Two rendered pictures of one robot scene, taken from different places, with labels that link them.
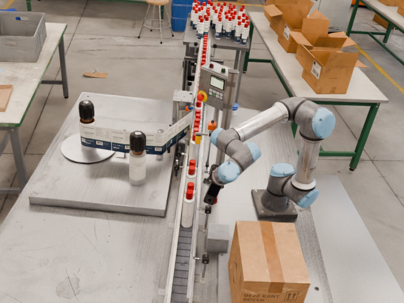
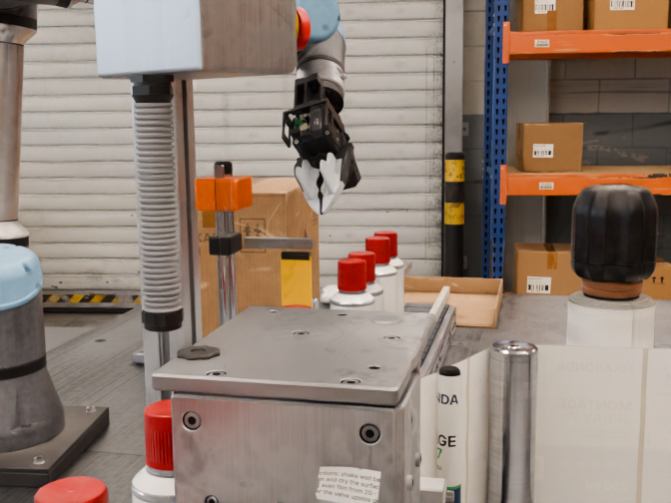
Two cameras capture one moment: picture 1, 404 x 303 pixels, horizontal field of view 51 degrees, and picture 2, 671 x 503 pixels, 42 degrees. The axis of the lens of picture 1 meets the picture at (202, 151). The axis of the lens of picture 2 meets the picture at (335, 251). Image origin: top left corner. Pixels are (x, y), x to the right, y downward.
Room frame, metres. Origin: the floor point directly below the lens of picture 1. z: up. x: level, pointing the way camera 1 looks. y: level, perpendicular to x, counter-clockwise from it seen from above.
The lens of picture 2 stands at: (2.65, 0.27, 1.26)
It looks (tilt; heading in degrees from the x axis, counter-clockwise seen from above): 9 degrees down; 194
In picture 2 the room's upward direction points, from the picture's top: 1 degrees counter-clockwise
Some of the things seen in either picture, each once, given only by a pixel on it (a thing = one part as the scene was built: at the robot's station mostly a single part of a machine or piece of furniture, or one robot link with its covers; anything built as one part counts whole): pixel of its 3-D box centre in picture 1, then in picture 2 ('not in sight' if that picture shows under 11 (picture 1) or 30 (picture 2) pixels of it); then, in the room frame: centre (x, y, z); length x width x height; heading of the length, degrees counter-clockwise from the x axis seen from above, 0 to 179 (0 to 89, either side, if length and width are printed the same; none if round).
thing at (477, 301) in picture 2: not in sight; (437, 299); (0.83, 0.02, 0.85); 0.30 x 0.26 x 0.04; 1
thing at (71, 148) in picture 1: (89, 146); not in sight; (1.99, 0.65, 0.89); 0.31 x 0.31 x 0.01
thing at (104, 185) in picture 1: (114, 159); not in sight; (1.94, 0.49, 0.86); 0.80 x 0.67 x 0.05; 1
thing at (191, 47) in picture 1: (190, 62); not in sight; (3.77, 0.20, 0.71); 0.15 x 0.12 x 0.34; 91
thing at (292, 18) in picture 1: (297, 29); not in sight; (4.27, -0.81, 0.97); 0.45 x 0.38 x 0.37; 102
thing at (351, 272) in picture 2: (190, 177); (352, 346); (1.69, 0.04, 0.98); 0.05 x 0.05 x 0.20
